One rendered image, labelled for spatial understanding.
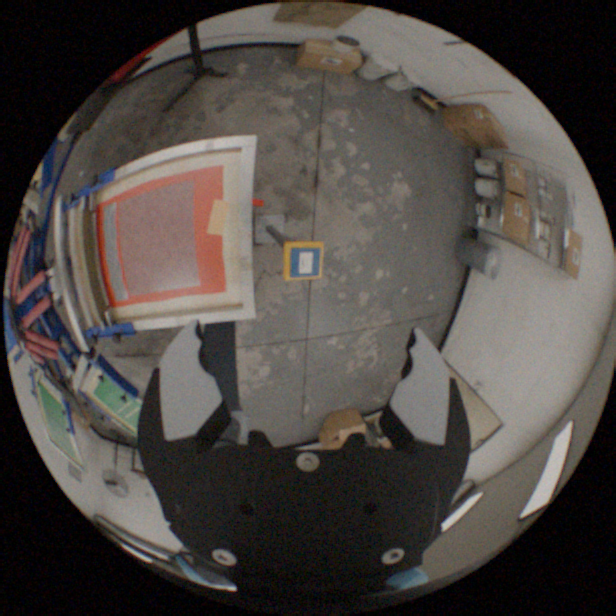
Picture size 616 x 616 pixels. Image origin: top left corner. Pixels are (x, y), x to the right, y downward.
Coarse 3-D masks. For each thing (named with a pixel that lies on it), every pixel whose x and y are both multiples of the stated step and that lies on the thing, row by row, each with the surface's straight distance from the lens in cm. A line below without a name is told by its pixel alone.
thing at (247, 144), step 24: (192, 144) 66; (216, 144) 64; (240, 144) 63; (120, 168) 77; (144, 168) 73; (240, 168) 61; (240, 192) 60; (72, 216) 96; (240, 216) 60; (72, 240) 95; (240, 240) 60; (72, 264) 97; (240, 264) 62; (192, 312) 72; (216, 312) 69; (240, 312) 68
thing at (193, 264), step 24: (168, 240) 68; (192, 240) 66; (216, 240) 64; (144, 264) 74; (168, 264) 70; (192, 264) 67; (216, 264) 66; (144, 288) 77; (168, 288) 73; (192, 288) 70; (216, 288) 69
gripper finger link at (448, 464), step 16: (448, 416) 9; (464, 416) 9; (448, 432) 8; (464, 432) 9; (416, 448) 7; (432, 448) 8; (448, 448) 8; (464, 448) 8; (432, 464) 7; (448, 464) 8; (464, 464) 8; (448, 480) 8; (448, 496) 8; (368, 512) 7; (448, 512) 8
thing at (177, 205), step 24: (216, 168) 65; (144, 192) 72; (168, 192) 68; (192, 192) 65; (216, 192) 64; (96, 216) 87; (120, 216) 77; (144, 216) 72; (168, 216) 68; (192, 216) 65; (120, 240) 78; (144, 240) 72
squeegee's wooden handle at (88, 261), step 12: (84, 216) 80; (84, 228) 79; (84, 240) 79; (84, 252) 78; (84, 264) 79; (84, 276) 80; (96, 276) 83; (96, 288) 82; (96, 300) 82; (96, 312) 82
